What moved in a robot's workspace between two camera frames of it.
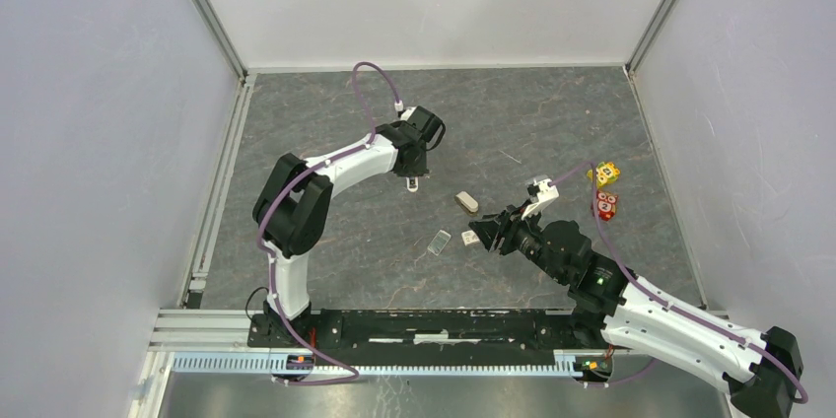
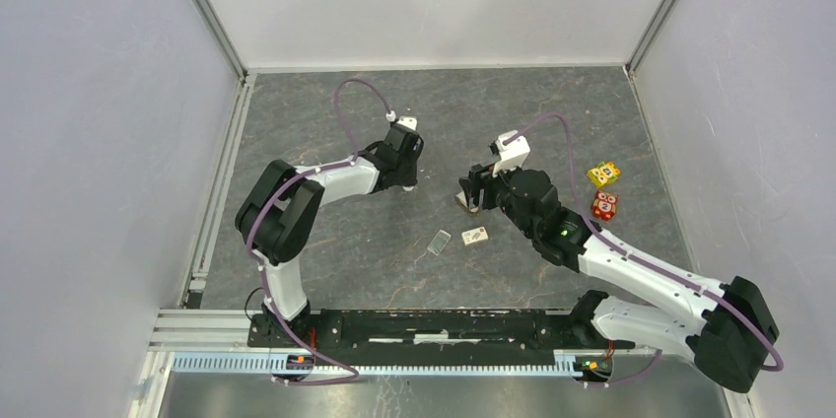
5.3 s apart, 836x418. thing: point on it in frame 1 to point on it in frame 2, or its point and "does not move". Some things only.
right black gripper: (488, 230) to (479, 177)
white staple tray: (439, 243) does not move
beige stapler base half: (467, 203) does not move
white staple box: (469, 238) does not move
